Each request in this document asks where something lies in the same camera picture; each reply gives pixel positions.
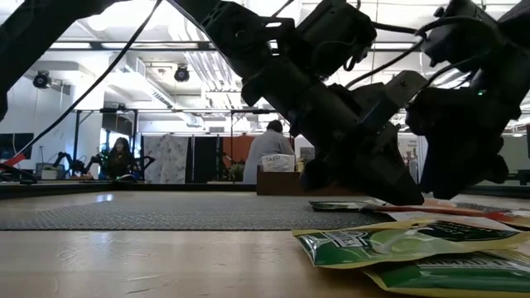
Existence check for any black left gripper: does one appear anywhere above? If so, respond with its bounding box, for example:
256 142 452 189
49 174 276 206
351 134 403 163
242 61 426 207

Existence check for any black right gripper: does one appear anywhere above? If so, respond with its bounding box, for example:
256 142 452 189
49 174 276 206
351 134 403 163
418 82 523 200

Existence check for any brown wooden tea organizer box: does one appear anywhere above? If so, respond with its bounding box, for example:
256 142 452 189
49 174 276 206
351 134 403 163
256 165 365 196

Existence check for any dark grey woven placemat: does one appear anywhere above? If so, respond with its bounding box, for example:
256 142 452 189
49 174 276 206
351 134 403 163
0 193 530 232

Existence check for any black background desk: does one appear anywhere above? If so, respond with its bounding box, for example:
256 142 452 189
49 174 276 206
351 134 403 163
508 169 530 186

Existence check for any person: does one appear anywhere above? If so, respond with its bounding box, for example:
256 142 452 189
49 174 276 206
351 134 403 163
99 137 140 181
243 119 296 185

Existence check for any small green background plant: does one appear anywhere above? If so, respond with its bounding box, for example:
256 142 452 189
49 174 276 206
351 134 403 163
228 162 246 182

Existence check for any orange partition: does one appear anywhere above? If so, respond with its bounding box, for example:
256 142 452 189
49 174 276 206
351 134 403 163
222 135 256 183

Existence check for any black curtain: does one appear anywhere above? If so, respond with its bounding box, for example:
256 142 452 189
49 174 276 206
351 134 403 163
188 136 224 183

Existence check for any white patterned curtain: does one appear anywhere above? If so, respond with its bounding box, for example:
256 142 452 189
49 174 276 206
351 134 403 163
142 134 190 185

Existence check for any black ceiling spotlight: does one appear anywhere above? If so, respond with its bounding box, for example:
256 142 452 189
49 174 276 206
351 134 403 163
32 70 53 90
173 64 190 83

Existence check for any black overhead beam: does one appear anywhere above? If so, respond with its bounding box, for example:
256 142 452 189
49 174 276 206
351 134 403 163
47 40 419 52

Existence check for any red black clamp tool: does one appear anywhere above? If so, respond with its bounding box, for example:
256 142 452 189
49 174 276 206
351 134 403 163
0 151 41 186

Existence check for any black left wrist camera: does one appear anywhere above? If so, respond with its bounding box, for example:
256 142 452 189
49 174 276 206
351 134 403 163
355 70 428 140

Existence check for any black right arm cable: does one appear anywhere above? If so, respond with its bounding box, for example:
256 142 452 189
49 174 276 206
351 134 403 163
345 16 504 90

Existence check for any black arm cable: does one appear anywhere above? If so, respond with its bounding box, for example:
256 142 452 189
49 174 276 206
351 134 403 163
12 0 165 161
345 16 504 90

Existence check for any black background rack frame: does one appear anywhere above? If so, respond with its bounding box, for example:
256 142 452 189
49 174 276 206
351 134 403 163
72 108 291 183

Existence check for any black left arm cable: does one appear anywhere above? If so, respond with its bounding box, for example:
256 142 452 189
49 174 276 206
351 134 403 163
12 0 165 161

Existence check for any black aluminium table frame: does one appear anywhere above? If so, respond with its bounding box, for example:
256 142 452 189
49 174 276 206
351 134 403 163
0 181 530 199

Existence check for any black wall screen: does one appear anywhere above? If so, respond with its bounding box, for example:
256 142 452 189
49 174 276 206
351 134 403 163
0 132 35 161

